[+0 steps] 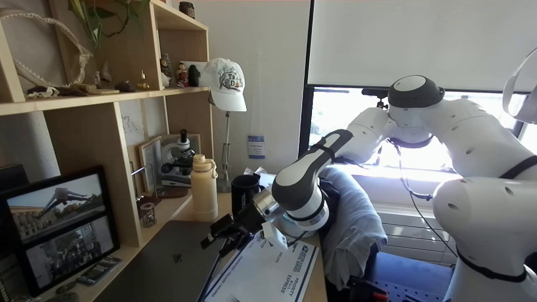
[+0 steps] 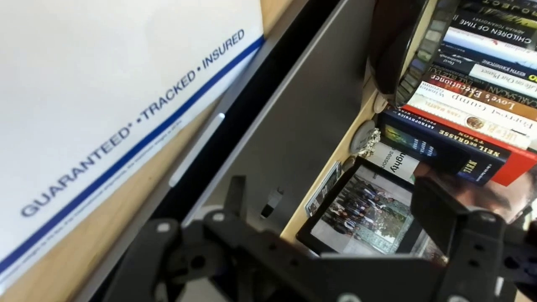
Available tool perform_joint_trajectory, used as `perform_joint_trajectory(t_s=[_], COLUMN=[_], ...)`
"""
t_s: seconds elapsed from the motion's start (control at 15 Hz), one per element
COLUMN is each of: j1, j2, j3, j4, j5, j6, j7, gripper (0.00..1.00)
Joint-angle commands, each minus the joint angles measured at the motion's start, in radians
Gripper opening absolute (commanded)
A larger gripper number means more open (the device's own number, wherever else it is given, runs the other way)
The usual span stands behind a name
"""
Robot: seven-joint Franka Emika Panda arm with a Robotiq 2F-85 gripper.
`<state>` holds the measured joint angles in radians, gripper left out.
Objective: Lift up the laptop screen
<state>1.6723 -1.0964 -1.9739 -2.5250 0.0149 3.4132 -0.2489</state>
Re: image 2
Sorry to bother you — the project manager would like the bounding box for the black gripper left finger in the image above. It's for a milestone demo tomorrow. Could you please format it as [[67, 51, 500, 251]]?
[[102, 174, 315, 302]]

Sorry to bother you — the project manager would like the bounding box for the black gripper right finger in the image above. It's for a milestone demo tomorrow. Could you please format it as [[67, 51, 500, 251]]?
[[409, 174, 513, 302]]

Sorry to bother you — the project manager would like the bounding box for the dark grey laptop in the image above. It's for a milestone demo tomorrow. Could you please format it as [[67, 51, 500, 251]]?
[[74, 0, 387, 302]]

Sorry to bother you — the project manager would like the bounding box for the navy blue book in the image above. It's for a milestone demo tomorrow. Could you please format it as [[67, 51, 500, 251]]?
[[379, 107, 512, 187]]

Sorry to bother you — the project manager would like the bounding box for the white printed card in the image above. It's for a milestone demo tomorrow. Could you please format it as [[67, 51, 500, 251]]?
[[364, 140, 423, 187]]

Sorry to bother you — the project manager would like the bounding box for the cream white book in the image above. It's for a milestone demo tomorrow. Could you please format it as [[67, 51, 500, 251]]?
[[404, 80, 537, 150]]

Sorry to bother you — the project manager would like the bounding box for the small round silver trinket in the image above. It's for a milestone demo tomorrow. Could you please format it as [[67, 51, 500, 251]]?
[[347, 119, 382, 159]]

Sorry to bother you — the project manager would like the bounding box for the white mailing envelope blue stripe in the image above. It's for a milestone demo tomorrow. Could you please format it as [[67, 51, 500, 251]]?
[[0, 0, 268, 293]]

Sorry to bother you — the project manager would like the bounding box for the white blue book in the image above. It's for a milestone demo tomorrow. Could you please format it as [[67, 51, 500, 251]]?
[[443, 26, 537, 72]]

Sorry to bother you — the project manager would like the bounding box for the dark patterned bowl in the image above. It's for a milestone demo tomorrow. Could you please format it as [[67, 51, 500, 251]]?
[[367, 0, 444, 108]]

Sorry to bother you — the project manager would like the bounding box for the black paperback book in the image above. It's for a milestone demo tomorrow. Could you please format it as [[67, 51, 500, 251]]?
[[448, 8, 537, 53]]

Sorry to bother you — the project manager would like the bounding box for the black double photo frame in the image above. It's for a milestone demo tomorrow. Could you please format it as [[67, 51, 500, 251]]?
[[295, 154, 449, 264]]

